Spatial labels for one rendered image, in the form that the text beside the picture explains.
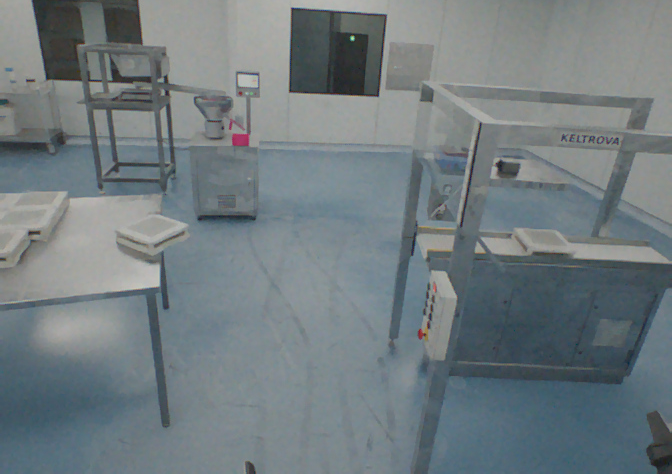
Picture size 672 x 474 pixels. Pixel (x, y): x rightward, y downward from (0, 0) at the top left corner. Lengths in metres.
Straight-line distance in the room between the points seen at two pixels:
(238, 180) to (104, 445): 2.64
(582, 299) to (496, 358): 0.57
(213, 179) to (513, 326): 2.94
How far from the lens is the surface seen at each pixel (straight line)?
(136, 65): 5.19
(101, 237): 2.54
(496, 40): 7.82
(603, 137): 1.60
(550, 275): 2.61
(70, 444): 2.65
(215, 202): 4.53
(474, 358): 2.85
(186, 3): 7.09
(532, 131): 1.50
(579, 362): 3.10
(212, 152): 4.38
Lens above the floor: 1.87
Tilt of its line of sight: 24 degrees down
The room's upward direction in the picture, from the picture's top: 4 degrees clockwise
